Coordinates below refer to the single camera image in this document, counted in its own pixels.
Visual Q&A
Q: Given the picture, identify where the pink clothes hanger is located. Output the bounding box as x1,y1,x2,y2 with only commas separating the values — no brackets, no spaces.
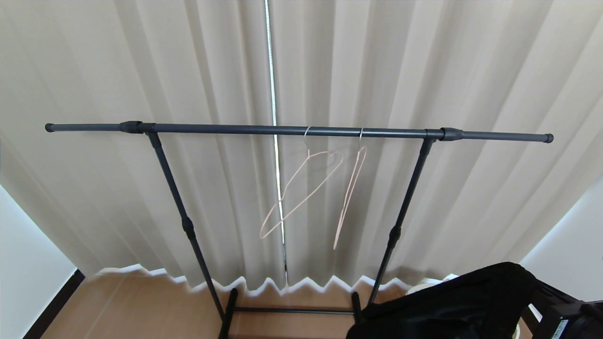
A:
259,126,345,240
332,128,368,250

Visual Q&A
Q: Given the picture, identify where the beige curtain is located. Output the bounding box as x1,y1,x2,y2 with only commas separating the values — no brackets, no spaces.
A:
0,0,603,291

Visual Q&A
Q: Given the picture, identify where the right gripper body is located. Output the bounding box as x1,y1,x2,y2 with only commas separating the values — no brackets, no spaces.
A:
537,301,603,339

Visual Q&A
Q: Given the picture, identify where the black knitted garment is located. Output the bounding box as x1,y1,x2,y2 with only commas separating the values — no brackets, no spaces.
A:
346,262,538,339

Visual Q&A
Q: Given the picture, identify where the white laundry basket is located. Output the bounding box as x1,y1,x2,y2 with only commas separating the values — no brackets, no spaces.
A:
406,275,454,296

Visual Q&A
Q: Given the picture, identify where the black clothes rack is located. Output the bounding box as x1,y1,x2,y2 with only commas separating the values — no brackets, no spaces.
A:
45,121,554,339

